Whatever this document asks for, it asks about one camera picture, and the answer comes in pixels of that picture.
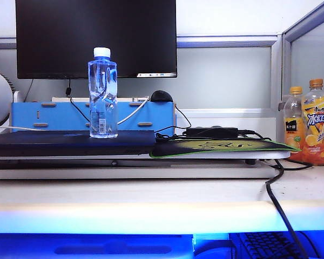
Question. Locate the clear mineral water bottle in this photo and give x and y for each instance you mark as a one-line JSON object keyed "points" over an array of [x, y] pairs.
{"points": [[102, 108]]}

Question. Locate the orange juice bottle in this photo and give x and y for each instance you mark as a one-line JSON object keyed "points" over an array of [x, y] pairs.
{"points": [[293, 129]]}

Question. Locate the iced tea bottle yellow label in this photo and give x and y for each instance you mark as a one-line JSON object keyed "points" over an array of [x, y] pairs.
{"points": [[316, 135]]}

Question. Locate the black green snake mouse pad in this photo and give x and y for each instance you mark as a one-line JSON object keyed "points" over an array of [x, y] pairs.
{"points": [[178, 149]]}

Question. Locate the black computer mouse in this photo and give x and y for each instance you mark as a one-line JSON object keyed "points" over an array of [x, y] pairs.
{"points": [[162, 96]]}

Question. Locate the black power adapter brick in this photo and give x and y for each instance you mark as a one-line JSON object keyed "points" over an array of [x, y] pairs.
{"points": [[210, 132]]}

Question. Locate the white desk riser stand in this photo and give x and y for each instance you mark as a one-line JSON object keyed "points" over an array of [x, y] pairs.
{"points": [[124, 172]]}

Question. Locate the dark blue mat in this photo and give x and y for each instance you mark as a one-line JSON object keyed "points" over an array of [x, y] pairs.
{"points": [[56, 143]]}

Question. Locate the black computer monitor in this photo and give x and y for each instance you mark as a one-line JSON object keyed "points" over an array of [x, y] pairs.
{"points": [[56, 40]]}

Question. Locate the blue wooden organizer box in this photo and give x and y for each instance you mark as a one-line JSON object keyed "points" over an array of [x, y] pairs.
{"points": [[24, 116]]}

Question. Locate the black keyboard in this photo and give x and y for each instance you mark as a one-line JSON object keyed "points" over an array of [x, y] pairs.
{"points": [[264, 245]]}

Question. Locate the white desk fan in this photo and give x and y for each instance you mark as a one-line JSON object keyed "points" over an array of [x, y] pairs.
{"points": [[0, 102]]}

